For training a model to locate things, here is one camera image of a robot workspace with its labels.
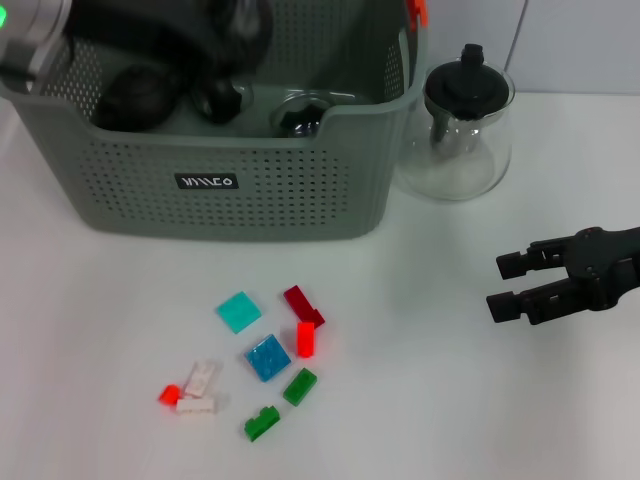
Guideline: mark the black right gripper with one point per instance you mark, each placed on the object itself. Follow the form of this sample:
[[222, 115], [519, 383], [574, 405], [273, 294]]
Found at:
[[615, 260]]

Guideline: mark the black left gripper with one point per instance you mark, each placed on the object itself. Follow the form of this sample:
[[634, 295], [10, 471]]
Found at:
[[150, 25]]

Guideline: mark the grey perforated storage bin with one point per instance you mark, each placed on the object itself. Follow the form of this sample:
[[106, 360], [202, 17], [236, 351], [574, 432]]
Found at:
[[250, 200]]

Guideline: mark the dark clay teapot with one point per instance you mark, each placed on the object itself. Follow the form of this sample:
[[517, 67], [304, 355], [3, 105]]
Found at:
[[135, 100]]

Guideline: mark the glass teapot black lid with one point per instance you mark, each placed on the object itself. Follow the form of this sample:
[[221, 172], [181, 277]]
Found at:
[[465, 85]]

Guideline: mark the tall orange-red toy brick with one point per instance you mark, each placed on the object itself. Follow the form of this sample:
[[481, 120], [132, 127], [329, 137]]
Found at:
[[306, 340]]

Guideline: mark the dark red toy brick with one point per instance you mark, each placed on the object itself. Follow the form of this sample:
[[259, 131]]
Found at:
[[299, 302]]

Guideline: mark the green flat toy brick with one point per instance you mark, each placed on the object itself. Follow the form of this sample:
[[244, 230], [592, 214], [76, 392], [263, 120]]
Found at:
[[300, 387]]

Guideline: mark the blue square toy brick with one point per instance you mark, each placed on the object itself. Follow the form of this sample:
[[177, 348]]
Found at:
[[267, 359]]

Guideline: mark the teal square toy brick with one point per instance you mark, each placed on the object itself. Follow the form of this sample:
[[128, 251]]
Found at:
[[239, 312]]

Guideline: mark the green stepped toy brick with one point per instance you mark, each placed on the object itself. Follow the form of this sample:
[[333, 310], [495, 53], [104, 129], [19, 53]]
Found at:
[[260, 425]]

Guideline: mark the small orange-red toy brick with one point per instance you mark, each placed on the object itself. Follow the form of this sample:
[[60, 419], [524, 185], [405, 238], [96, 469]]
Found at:
[[169, 395]]

